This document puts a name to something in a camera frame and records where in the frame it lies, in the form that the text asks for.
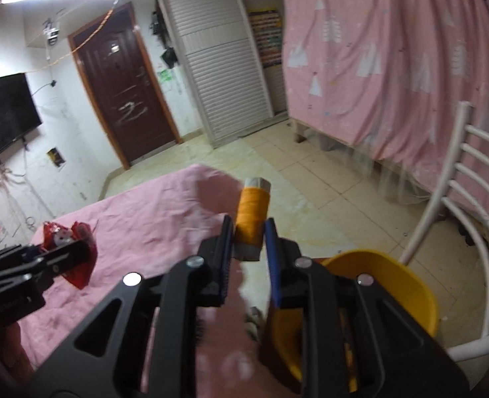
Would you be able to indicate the colourful wall poster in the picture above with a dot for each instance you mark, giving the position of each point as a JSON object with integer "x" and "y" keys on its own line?
{"x": 267, "y": 37}

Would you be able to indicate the brown door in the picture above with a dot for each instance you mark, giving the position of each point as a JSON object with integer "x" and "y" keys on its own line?
{"x": 124, "y": 91}

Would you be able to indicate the red foil wrapper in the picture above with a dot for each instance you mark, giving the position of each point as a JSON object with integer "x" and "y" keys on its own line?
{"x": 82, "y": 280}

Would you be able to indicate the white louvered cabinet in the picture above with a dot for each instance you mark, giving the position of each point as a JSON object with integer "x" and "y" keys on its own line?
{"x": 219, "y": 70}

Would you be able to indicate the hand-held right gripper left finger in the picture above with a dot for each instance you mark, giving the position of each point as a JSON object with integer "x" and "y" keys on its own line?
{"x": 217, "y": 265}

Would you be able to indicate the yellow plastic bin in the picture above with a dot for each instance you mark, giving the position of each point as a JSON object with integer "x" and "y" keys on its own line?
{"x": 393, "y": 282}

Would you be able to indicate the pink tablecloth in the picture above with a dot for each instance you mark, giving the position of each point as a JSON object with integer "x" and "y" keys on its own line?
{"x": 157, "y": 215}

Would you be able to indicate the pink printed curtain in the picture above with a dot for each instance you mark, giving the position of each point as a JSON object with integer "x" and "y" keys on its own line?
{"x": 393, "y": 70}

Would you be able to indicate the white security camera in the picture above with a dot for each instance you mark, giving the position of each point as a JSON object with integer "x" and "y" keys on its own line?
{"x": 51, "y": 33}

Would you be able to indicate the black hanging bag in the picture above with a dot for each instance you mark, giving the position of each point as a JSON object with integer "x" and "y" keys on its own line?
{"x": 169, "y": 58}

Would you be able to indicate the green wall sticker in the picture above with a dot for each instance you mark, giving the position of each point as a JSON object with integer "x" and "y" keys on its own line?
{"x": 166, "y": 76}

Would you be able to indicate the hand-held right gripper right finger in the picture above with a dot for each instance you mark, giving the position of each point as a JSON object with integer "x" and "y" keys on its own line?
{"x": 273, "y": 265}

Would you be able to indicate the white metal chair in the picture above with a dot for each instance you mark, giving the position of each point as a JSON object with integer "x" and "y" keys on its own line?
{"x": 447, "y": 166}

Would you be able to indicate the wall panel box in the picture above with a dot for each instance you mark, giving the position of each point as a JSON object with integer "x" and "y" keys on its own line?
{"x": 56, "y": 158}

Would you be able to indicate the black wall television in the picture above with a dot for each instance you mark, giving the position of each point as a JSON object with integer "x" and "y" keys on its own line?
{"x": 3, "y": 116}

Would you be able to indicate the orange thread spool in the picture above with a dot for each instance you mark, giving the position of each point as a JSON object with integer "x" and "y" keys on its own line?
{"x": 250, "y": 211}

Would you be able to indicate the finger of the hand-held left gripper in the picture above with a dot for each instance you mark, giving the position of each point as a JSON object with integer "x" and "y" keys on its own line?
{"x": 8, "y": 257}
{"x": 66, "y": 257}

